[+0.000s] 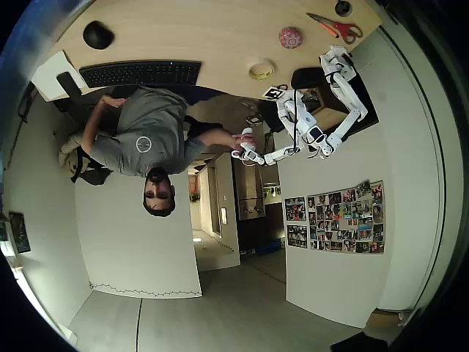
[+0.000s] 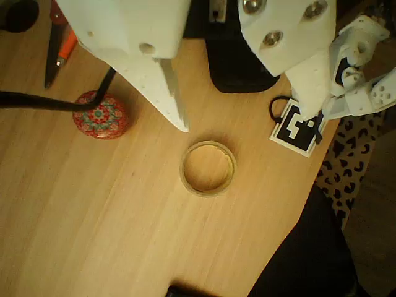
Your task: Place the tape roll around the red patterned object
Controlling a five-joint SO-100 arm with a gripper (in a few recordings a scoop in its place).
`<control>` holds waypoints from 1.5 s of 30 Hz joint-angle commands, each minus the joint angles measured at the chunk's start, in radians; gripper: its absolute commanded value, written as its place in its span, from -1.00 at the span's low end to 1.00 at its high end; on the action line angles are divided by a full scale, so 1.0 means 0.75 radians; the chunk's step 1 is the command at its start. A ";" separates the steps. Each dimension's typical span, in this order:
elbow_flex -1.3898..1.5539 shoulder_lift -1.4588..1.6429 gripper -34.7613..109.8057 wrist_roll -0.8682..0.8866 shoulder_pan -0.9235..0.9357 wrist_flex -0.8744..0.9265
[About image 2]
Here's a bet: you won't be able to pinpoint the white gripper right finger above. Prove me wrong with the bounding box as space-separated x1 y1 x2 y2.
238 0 337 120

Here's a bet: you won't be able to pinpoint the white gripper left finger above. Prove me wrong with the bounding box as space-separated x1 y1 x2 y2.
57 0 191 133

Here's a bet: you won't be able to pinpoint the white leader arm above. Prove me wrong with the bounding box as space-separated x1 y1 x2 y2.
321 15 396 121

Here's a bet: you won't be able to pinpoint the beige tape roll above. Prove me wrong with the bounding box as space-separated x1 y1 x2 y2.
179 140 238 198

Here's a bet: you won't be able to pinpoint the orange utility knife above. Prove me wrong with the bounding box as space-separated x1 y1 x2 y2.
55 29 78 67

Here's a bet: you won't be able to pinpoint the black mat under arms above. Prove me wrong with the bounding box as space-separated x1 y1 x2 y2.
185 0 281 93

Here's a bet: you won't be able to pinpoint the round red patterned coaster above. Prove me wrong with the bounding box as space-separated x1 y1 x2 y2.
72 89 128 140

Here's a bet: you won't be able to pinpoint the black white marker tag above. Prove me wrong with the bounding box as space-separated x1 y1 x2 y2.
268 98 328 158

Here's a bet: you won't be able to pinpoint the leopard pattern rug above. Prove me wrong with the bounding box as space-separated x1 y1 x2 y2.
315 110 387 230

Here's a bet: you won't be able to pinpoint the dark trousered leg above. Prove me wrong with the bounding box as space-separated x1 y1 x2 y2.
247 185 359 297

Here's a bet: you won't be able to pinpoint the black hair tie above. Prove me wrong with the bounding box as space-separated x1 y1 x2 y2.
268 95 293 123

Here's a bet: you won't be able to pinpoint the red handled scissors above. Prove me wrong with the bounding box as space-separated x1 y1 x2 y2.
44 0 67 90

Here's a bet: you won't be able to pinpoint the black desk cable grommet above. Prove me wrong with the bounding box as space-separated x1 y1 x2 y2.
0 0 40 33

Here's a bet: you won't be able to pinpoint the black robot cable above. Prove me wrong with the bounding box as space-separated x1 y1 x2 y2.
0 66 117 114

